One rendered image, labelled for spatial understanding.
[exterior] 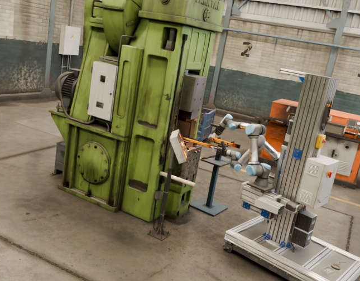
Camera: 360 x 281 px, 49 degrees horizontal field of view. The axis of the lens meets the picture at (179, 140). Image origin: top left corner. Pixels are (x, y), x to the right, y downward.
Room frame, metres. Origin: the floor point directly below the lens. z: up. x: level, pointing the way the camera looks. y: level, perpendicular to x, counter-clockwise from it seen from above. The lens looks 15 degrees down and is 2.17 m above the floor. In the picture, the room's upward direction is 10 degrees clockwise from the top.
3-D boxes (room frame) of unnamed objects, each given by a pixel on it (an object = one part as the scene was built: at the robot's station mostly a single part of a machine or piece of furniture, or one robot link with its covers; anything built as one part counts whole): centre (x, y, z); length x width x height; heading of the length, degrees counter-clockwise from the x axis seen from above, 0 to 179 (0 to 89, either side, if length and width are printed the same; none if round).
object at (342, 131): (7.80, -2.56, 0.65); 2.10 x 1.12 x 1.30; 66
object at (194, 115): (4.67, 0.06, 1.32); 0.42 x 0.20 x 0.10; 64
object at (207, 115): (8.76, -0.03, 0.36); 1.20 x 0.80 x 0.72; 72
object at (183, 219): (4.55, -0.17, 0.01); 0.58 x 0.39 x 0.01; 154
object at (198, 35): (4.78, 0.18, 2.06); 0.44 x 0.41 x 0.47; 64
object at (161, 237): (4.04, 0.05, 0.05); 0.22 x 0.22 x 0.09; 64
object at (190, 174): (4.72, 0.05, 0.69); 0.56 x 0.38 x 0.45; 64
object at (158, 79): (4.48, 0.32, 1.15); 0.44 x 0.26 x 2.30; 64
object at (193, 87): (4.71, 0.04, 1.56); 0.42 x 0.39 x 0.40; 64
